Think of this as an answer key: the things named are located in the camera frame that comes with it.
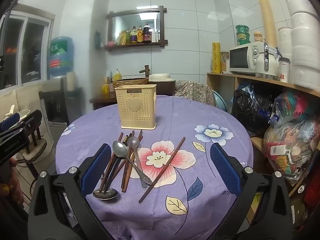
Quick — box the red bag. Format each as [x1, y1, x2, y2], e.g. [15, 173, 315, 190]
[302, 177, 320, 213]

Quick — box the floral patterned cloth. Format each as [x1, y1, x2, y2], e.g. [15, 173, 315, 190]
[174, 80, 217, 107]

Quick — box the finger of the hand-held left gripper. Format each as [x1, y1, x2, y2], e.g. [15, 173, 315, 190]
[17, 109, 43, 140]
[0, 112, 22, 132]

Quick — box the clear plastic bag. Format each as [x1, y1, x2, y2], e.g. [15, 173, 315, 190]
[263, 120, 320, 188]

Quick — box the blue water jug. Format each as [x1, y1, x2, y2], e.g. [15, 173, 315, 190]
[47, 36, 75, 79]

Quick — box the black chopstick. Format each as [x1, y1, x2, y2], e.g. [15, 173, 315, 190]
[105, 135, 128, 191]
[107, 134, 132, 188]

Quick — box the tall yellow package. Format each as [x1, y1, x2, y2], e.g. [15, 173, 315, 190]
[212, 42, 222, 73]

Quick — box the white electric kettle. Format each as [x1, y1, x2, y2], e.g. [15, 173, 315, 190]
[255, 42, 279, 80]

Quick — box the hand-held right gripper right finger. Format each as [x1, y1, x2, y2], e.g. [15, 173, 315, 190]
[210, 142, 293, 240]

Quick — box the white tumbler red label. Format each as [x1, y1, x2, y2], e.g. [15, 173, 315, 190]
[278, 57, 291, 83]

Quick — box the dark wooden washstand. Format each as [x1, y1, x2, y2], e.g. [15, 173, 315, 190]
[89, 79, 177, 110]

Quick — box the metal spoon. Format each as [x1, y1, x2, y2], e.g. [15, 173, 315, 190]
[112, 140, 153, 185]
[127, 136, 148, 188]
[92, 155, 118, 200]

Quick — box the wooden framed mirror shelf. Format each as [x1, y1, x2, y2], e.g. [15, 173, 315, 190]
[105, 5, 167, 52]

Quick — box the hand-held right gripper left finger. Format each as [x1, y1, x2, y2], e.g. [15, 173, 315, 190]
[27, 144, 112, 240]

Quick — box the white plastic item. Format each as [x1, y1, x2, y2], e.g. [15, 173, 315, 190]
[4, 104, 32, 124]

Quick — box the dark sauce bottle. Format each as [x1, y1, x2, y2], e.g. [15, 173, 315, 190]
[143, 22, 152, 43]

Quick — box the tall stack of white bowls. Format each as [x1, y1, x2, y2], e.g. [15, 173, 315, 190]
[276, 0, 320, 92]

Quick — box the window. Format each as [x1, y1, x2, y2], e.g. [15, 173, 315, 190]
[0, 10, 55, 90]

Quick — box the person's left hand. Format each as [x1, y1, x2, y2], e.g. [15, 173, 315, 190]
[0, 157, 25, 205]

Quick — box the wooden faucet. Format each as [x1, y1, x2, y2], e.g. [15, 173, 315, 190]
[139, 64, 150, 78]

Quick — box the wicker basket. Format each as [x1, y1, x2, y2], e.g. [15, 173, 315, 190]
[113, 77, 149, 88]

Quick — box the grey water dispenser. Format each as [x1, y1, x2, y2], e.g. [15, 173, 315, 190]
[39, 80, 85, 130]

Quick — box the teal round object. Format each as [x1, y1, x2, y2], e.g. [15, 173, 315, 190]
[212, 90, 228, 113]

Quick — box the beige paper roll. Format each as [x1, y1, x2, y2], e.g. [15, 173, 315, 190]
[66, 72, 76, 92]

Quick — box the purple floral tablecloth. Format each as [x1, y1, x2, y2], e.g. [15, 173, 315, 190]
[55, 95, 252, 240]

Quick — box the short stack of white containers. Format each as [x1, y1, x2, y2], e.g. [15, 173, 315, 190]
[278, 27, 293, 58]

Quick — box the beige plastic cutlery holder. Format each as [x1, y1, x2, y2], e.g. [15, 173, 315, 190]
[114, 84, 157, 130]

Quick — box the wooden shelf unit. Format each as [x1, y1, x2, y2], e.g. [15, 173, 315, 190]
[206, 72, 320, 205]

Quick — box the white microwave oven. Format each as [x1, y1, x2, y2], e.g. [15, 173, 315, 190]
[229, 42, 265, 77]

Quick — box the colourful plastic bag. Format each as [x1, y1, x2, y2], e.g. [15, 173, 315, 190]
[269, 91, 320, 130]

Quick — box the stack of yellow paper cups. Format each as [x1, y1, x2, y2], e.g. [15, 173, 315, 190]
[257, 0, 277, 48]

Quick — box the black plastic bag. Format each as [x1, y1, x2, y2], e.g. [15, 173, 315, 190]
[231, 82, 274, 135]

